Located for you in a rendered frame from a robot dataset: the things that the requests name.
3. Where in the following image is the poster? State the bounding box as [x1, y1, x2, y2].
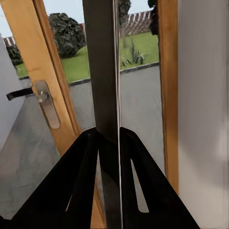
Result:
[82, 0, 122, 229]

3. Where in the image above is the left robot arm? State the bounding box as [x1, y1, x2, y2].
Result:
[0, 216, 10, 229]

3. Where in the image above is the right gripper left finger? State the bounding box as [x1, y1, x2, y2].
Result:
[4, 127, 98, 229]

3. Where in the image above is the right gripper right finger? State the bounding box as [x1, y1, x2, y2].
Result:
[120, 127, 200, 229]

